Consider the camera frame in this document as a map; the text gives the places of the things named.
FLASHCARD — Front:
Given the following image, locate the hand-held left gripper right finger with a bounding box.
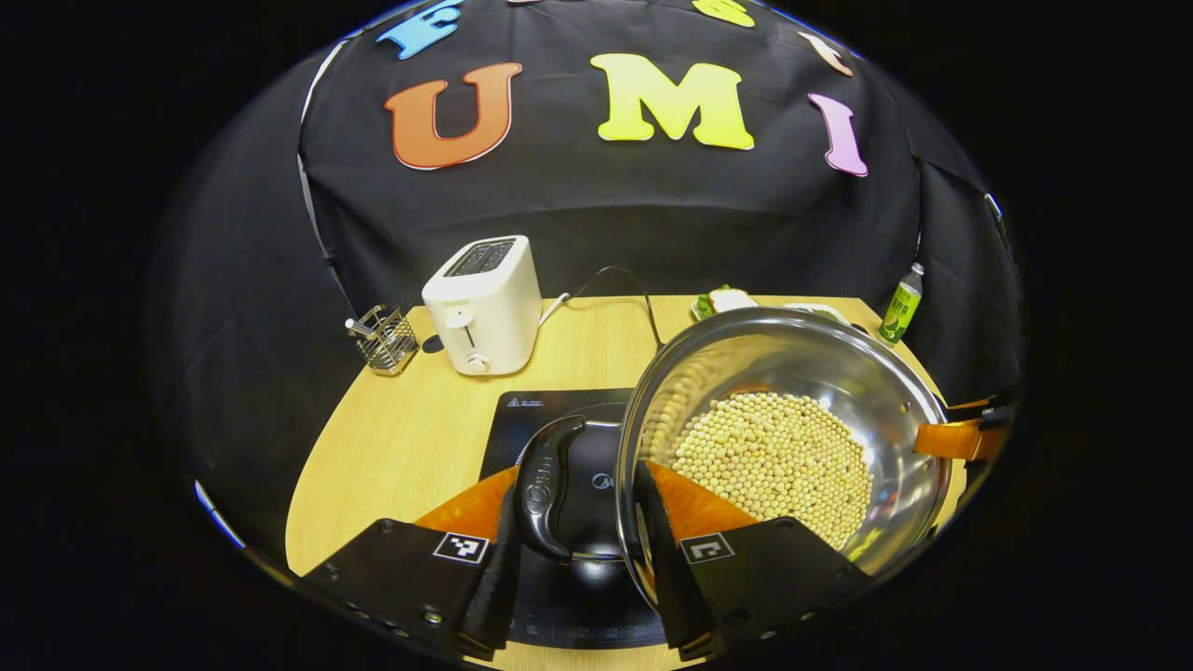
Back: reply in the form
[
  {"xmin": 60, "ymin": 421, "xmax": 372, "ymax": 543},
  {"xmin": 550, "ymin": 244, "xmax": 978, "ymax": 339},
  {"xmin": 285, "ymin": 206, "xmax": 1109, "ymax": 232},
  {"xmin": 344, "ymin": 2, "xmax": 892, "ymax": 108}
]
[{"xmin": 634, "ymin": 459, "xmax": 872, "ymax": 661}]

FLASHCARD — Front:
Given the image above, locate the pale rectangular plate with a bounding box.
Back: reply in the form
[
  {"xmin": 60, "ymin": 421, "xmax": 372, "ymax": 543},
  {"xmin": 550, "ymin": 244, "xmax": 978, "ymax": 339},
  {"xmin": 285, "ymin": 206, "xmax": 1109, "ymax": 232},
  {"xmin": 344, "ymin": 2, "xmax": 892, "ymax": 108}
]
[{"xmin": 691, "ymin": 285, "xmax": 763, "ymax": 322}]

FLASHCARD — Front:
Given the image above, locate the metal wire utensil holder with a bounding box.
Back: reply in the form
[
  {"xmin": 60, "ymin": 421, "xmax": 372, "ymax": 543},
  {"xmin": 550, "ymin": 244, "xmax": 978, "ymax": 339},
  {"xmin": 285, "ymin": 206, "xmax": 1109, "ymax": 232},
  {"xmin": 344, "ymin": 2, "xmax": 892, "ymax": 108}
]
[{"xmin": 345, "ymin": 304, "xmax": 419, "ymax": 377}]

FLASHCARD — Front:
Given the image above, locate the green label drink bottle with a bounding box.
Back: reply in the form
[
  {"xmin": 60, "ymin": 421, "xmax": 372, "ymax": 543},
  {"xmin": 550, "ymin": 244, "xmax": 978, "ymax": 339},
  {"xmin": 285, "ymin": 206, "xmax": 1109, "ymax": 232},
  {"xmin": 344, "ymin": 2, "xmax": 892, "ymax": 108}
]
[{"xmin": 878, "ymin": 262, "xmax": 926, "ymax": 346}]

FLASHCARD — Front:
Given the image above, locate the white toaster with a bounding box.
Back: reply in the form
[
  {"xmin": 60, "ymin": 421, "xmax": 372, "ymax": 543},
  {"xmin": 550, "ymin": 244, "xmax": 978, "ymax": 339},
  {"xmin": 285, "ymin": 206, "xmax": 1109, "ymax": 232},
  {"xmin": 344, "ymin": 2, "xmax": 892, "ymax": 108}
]
[{"xmin": 421, "ymin": 235, "xmax": 543, "ymax": 377}]

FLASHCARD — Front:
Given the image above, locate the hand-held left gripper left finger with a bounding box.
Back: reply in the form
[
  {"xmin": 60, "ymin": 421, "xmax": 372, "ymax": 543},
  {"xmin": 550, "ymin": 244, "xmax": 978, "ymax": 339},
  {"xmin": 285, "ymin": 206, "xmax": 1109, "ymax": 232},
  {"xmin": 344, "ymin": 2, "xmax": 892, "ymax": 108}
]
[{"xmin": 298, "ymin": 464, "xmax": 523, "ymax": 658}]

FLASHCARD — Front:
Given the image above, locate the pile of soybeans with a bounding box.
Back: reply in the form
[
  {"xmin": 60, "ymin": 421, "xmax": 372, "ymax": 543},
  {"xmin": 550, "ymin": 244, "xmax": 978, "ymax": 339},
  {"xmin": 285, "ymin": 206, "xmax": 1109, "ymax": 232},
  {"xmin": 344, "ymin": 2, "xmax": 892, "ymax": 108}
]
[{"xmin": 671, "ymin": 391, "xmax": 874, "ymax": 551}]

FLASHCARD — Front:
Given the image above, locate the stainless steel pot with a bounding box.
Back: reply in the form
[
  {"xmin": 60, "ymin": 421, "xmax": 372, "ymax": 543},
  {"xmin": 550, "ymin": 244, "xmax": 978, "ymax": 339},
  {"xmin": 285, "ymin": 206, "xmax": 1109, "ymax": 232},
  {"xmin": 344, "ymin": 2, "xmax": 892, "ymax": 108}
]
[{"xmin": 515, "ymin": 308, "xmax": 953, "ymax": 616}]

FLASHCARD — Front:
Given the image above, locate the black induction cooktop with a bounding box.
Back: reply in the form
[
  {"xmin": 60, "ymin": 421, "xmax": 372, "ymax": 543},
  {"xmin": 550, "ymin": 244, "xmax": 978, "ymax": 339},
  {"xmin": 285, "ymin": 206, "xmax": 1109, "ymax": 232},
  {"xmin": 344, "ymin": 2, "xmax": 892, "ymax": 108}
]
[{"xmin": 478, "ymin": 389, "xmax": 672, "ymax": 650}]

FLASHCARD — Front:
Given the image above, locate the black cooktop power cable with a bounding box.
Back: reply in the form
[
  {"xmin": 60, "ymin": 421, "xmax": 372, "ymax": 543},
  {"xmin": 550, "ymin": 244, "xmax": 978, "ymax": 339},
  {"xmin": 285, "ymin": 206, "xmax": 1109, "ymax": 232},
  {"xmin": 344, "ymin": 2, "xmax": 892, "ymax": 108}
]
[{"xmin": 564, "ymin": 266, "xmax": 665, "ymax": 353}]

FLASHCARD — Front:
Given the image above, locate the white bread sandwich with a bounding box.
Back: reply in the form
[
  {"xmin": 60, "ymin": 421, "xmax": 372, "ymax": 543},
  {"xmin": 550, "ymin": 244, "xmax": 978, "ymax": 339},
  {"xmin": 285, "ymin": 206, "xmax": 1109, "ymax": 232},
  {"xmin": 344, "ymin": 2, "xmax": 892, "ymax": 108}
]
[{"xmin": 708, "ymin": 285, "xmax": 761, "ymax": 316}]

